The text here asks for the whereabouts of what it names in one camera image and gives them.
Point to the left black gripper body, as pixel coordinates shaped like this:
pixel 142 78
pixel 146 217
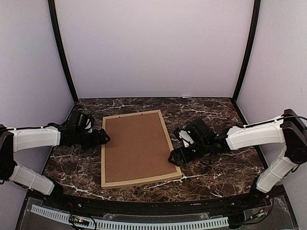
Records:
pixel 87 141

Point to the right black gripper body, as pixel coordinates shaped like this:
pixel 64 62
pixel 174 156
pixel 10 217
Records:
pixel 201 149

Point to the brown backing board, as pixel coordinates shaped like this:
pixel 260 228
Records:
pixel 136 146

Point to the light wooden picture frame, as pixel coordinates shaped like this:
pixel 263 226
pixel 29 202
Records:
pixel 139 148

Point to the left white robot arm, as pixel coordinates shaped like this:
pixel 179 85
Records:
pixel 13 140

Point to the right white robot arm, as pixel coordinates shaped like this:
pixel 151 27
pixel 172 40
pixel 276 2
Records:
pixel 288 129

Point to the small circuit board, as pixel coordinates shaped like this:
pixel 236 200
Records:
pixel 78 222

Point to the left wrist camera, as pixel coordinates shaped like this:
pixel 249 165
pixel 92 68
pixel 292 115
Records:
pixel 78 122

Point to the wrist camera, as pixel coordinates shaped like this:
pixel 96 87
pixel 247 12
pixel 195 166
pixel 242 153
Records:
pixel 193 133
pixel 78 122

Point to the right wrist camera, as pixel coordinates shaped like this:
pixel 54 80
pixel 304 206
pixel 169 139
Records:
pixel 193 133

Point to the black front rail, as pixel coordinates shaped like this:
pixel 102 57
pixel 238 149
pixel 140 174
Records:
pixel 96 207

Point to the white slotted cable duct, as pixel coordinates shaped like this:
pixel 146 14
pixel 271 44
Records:
pixel 129 222

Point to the left black corner post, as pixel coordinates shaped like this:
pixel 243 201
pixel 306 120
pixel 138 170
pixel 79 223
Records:
pixel 60 48

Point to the black corner post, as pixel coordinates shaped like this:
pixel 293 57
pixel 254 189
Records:
pixel 248 50
pixel 60 48

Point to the right black corner post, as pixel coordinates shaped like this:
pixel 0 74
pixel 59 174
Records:
pixel 248 50

